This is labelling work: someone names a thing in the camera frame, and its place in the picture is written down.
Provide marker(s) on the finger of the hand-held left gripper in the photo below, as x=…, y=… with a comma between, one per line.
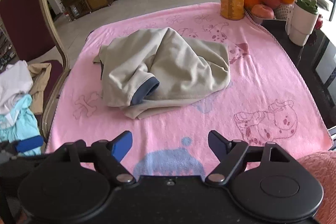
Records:
x=29, y=144

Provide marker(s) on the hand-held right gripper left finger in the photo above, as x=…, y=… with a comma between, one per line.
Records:
x=121, y=145

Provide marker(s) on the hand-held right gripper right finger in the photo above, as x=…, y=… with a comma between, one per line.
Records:
x=217, y=145

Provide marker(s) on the beige t-shirt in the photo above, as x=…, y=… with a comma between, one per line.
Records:
x=170, y=64

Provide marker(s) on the light blue garment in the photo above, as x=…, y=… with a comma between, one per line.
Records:
x=19, y=124

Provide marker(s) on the tan garment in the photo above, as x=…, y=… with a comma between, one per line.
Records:
x=40, y=82

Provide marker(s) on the white garment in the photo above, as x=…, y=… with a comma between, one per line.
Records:
x=13, y=82

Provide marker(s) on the pink printed blanket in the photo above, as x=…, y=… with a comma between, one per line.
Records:
x=262, y=82

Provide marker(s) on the person's pink fleece robe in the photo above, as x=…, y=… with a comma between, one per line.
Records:
x=320, y=182

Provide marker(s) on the dark red chair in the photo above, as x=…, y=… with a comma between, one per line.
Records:
x=23, y=16

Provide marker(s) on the flat orange persimmon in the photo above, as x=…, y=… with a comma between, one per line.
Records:
x=262, y=11

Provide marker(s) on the white pot with green plant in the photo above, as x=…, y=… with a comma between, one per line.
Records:
x=303, y=24

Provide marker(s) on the small orange tangerine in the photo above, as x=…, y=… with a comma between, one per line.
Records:
x=251, y=1

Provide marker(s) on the pale fruit in foam net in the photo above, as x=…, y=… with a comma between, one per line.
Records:
x=283, y=12

